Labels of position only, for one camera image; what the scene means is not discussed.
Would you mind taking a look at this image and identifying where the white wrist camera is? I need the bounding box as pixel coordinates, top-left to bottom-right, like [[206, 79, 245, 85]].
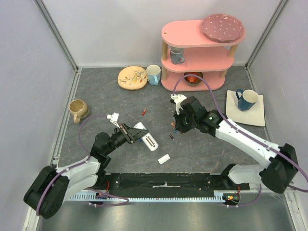
[[170, 94, 187, 115], [107, 113, 120, 128]]

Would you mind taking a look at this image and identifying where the grey mug on shelf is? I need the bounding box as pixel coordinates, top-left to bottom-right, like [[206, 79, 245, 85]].
[[170, 47, 185, 64]]

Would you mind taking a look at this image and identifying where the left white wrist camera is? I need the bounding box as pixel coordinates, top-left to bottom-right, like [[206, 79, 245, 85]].
[[107, 113, 120, 128]]

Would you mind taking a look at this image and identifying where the white square plate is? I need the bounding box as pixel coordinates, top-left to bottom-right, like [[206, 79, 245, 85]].
[[226, 90, 265, 127]]

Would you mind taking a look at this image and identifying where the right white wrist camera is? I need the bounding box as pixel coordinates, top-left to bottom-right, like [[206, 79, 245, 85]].
[[170, 94, 187, 115]]

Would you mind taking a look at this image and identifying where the pink polka dot plate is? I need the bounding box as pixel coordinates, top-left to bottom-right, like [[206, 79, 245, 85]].
[[201, 14, 244, 43]]

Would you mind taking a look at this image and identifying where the white battery cover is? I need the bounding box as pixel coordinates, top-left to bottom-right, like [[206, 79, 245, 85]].
[[158, 154, 170, 165]]

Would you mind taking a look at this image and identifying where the beige ceramic mug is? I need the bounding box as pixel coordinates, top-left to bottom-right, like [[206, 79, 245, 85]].
[[69, 99, 89, 124]]

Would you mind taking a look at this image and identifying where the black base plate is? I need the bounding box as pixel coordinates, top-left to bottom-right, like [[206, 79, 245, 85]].
[[90, 173, 250, 198]]

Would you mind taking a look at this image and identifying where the patterned dark bowl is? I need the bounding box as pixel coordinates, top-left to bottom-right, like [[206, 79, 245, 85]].
[[184, 72, 203, 86]]

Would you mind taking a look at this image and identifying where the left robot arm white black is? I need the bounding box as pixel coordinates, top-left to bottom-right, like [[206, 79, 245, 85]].
[[23, 124, 149, 219]]

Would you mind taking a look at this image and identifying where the purple cable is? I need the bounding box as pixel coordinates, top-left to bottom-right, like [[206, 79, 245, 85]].
[[172, 74, 308, 208], [35, 115, 130, 216]]

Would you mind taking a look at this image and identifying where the white slotted cable duct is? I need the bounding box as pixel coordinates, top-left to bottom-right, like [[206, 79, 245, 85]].
[[69, 190, 241, 202]]

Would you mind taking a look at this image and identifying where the white remote control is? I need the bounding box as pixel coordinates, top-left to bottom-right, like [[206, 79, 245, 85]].
[[134, 122, 159, 152]]

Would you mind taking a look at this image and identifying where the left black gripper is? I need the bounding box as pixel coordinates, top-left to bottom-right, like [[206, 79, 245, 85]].
[[104, 122, 148, 154]]

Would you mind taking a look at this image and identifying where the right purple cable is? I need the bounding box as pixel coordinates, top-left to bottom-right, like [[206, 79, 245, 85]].
[[172, 74, 308, 208]]

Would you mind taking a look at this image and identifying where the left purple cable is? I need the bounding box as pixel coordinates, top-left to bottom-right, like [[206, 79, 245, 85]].
[[35, 115, 130, 216]]

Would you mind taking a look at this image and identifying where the yellow floral plate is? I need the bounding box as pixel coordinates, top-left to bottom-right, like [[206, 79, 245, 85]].
[[117, 66, 148, 90]]

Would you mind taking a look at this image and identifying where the pink three-tier shelf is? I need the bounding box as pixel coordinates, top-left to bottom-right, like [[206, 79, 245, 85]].
[[161, 20, 246, 91]]

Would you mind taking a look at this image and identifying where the dark blue mug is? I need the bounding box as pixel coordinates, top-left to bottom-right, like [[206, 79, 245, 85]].
[[235, 89, 258, 111]]

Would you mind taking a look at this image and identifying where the orange cup in bowl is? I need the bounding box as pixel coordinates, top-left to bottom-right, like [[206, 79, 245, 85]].
[[186, 72, 203, 83]]

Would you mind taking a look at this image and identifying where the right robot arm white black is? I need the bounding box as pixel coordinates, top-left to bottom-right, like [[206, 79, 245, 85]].
[[170, 94, 298, 194]]

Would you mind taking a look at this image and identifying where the light blue mug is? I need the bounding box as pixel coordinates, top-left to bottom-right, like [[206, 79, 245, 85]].
[[146, 64, 161, 86]]

